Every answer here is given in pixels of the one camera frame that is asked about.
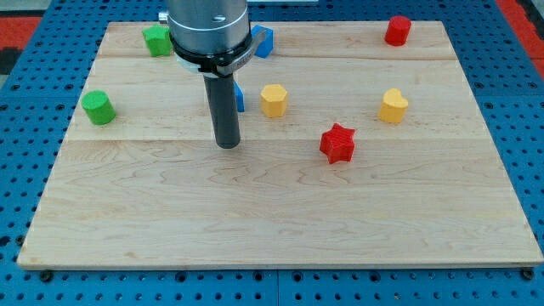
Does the light wooden board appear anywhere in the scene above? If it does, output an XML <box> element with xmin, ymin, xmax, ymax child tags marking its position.
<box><xmin>18</xmin><ymin>21</ymin><xmax>543</xmax><ymax>270</ymax></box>

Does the blue triangle block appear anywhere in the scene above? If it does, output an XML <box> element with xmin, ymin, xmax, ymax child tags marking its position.
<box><xmin>234</xmin><ymin>82</ymin><xmax>245</xmax><ymax>112</ymax></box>

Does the red star block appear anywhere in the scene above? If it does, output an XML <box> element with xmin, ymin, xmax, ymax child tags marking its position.
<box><xmin>320</xmin><ymin>122</ymin><xmax>356</xmax><ymax>164</ymax></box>

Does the yellow heart block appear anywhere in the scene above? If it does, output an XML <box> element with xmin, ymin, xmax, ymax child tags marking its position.
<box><xmin>377</xmin><ymin>88</ymin><xmax>409</xmax><ymax>123</ymax></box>

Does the red cylinder block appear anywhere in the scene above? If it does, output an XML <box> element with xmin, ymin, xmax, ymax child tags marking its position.
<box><xmin>384</xmin><ymin>15</ymin><xmax>412</xmax><ymax>47</ymax></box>

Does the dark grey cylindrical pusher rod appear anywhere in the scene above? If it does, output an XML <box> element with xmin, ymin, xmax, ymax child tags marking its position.
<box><xmin>203</xmin><ymin>75</ymin><xmax>241</xmax><ymax>149</ymax></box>

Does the yellow hexagon block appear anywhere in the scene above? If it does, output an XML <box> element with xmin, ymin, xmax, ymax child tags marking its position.
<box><xmin>260</xmin><ymin>84</ymin><xmax>288</xmax><ymax>118</ymax></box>

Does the green star block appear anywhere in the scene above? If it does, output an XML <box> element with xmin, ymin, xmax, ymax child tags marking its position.
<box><xmin>142</xmin><ymin>24</ymin><xmax>172</xmax><ymax>57</ymax></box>

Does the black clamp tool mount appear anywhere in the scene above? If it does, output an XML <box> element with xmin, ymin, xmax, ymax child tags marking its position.
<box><xmin>170</xmin><ymin>29</ymin><xmax>267</xmax><ymax>77</ymax></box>

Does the green cylinder block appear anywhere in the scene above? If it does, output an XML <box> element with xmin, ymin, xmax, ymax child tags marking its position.
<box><xmin>81</xmin><ymin>90</ymin><xmax>116</xmax><ymax>125</ymax></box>

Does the blue cube block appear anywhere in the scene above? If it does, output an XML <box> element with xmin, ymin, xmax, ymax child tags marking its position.
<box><xmin>252</xmin><ymin>25</ymin><xmax>274</xmax><ymax>59</ymax></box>

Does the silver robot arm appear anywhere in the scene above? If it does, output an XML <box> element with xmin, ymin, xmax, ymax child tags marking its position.
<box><xmin>158</xmin><ymin>0</ymin><xmax>267</xmax><ymax>149</ymax></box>

